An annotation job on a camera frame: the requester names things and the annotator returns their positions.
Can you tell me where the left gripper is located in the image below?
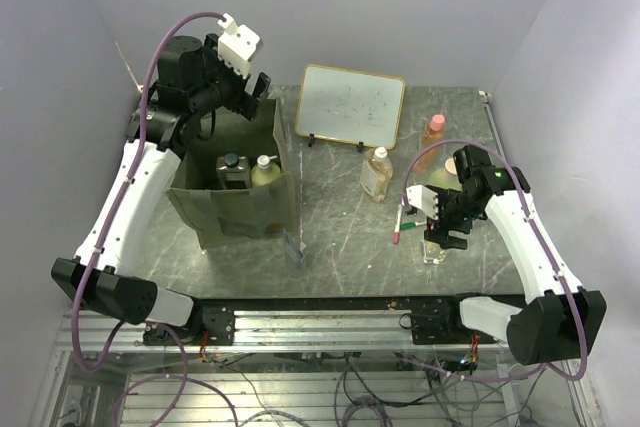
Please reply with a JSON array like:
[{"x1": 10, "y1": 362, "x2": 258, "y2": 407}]
[{"x1": 192, "y1": 33, "x2": 273, "y2": 121}]

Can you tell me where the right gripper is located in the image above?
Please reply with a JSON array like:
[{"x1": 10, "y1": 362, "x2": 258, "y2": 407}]
[{"x1": 423, "y1": 185, "x2": 482, "y2": 248}]

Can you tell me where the clear bottle yellow label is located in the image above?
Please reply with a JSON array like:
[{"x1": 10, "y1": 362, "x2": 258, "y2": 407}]
[{"x1": 423, "y1": 240, "x2": 448, "y2": 265}]

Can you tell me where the yellow-green lotion bottle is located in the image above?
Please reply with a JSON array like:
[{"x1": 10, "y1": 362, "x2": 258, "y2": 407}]
[{"x1": 251, "y1": 155, "x2": 281, "y2": 188}]

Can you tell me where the clear bottle black label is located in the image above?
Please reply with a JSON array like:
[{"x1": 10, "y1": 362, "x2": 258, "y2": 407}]
[{"x1": 216, "y1": 152, "x2": 251, "y2": 190}]

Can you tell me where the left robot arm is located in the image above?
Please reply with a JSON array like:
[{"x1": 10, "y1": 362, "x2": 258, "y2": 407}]
[{"x1": 51, "y1": 28, "x2": 270, "y2": 344}]

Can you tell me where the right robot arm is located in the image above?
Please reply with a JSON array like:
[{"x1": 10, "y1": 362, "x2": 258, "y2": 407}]
[{"x1": 424, "y1": 145, "x2": 607, "y2": 365}]

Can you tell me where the green canvas bag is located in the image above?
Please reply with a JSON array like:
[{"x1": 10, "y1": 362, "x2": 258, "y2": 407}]
[{"x1": 167, "y1": 99, "x2": 300, "y2": 249}]

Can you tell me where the green whiteboard marker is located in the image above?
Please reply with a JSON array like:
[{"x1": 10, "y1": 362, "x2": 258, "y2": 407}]
[{"x1": 400, "y1": 220, "x2": 428, "y2": 231}]

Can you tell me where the pink whiteboard marker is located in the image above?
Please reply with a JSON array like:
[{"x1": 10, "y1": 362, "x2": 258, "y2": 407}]
[{"x1": 392, "y1": 202, "x2": 404, "y2": 245}]

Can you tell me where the green bottle beige pump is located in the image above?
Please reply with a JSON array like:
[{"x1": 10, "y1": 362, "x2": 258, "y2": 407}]
[{"x1": 426, "y1": 157, "x2": 462, "y2": 192}]

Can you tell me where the orange bottle pink cap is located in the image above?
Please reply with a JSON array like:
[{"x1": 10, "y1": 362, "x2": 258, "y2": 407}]
[{"x1": 413, "y1": 114, "x2": 446, "y2": 173}]

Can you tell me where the amber pump soap bottle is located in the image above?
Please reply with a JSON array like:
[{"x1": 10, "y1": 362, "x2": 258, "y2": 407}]
[{"x1": 360, "y1": 147, "x2": 393, "y2": 202}]

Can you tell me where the small whiteboard with stand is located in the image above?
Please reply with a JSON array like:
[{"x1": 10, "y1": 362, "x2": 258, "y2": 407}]
[{"x1": 294, "y1": 64, "x2": 406, "y2": 150}]

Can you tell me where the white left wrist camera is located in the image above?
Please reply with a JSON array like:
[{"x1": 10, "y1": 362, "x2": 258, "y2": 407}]
[{"x1": 217, "y1": 13, "x2": 263, "y2": 80}]

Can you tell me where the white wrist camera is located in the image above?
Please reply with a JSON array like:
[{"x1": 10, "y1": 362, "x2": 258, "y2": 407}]
[
  {"x1": 403, "y1": 184, "x2": 439, "y2": 221},
  {"x1": 217, "y1": 13, "x2": 263, "y2": 80}
]

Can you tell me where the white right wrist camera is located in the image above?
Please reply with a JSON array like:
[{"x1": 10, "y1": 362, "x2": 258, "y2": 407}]
[{"x1": 403, "y1": 184, "x2": 439, "y2": 221}]

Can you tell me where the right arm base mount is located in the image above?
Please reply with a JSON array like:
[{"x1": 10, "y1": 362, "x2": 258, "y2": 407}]
[{"x1": 410, "y1": 296, "x2": 470, "y2": 345}]

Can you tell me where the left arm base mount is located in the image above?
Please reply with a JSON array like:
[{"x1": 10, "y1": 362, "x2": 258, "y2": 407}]
[{"x1": 142, "y1": 304, "x2": 236, "y2": 346}]

